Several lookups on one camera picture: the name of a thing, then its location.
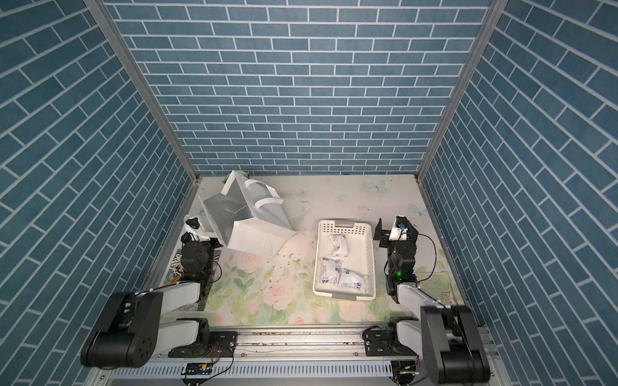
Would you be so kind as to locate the white plastic basket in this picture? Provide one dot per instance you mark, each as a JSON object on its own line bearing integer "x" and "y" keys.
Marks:
{"x": 360, "y": 259}

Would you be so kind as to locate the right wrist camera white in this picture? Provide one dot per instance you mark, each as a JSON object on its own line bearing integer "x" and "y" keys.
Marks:
{"x": 400, "y": 229}

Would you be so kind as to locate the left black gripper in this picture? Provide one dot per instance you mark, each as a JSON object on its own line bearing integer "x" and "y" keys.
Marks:
{"x": 215, "y": 242}

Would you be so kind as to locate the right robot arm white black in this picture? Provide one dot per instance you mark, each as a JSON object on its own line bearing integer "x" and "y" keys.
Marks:
{"x": 444, "y": 337}

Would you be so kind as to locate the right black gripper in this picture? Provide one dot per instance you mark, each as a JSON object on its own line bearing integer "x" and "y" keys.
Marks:
{"x": 384, "y": 244}

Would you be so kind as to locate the ice pack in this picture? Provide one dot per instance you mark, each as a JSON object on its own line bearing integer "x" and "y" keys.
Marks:
{"x": 330, "y": 271}
{"x": 352, "y": 280}
{"x": 340, "y": 245}

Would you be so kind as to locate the floral table mat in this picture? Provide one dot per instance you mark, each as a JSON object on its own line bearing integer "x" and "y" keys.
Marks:
{"x": 255, "y": 291}

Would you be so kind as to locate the circuit board right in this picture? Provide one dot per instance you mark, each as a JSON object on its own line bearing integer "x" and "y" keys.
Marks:
{"x": 403, "y": 372}

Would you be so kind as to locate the green circuit board left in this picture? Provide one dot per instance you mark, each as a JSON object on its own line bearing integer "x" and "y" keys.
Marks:
{"x": 198, "y": 369}

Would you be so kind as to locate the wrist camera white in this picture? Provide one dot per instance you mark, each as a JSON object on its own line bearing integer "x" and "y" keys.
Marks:
{"x": 194, "y": 228}
{"x": 400, "y": 229}

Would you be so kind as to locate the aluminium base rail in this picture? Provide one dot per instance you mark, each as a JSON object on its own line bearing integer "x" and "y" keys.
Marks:
{"x": 272, "y": 355}

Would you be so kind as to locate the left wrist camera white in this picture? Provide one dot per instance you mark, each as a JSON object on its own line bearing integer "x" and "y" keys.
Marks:
{"x": 194, "y": 228}

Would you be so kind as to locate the white insulated delivery bag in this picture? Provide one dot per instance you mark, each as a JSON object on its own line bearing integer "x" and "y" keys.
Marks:
{"x": 247, "y": 216}

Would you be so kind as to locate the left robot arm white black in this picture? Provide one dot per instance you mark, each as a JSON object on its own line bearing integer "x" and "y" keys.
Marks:
{"x": 129, "y": 330}

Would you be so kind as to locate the colourful illustrated book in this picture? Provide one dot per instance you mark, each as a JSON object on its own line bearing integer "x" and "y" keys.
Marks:
{"x": 174, "y": 270}

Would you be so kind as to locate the sticker sheet paper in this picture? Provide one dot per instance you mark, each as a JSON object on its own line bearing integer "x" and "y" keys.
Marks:
{"x": 441, "y": 287}

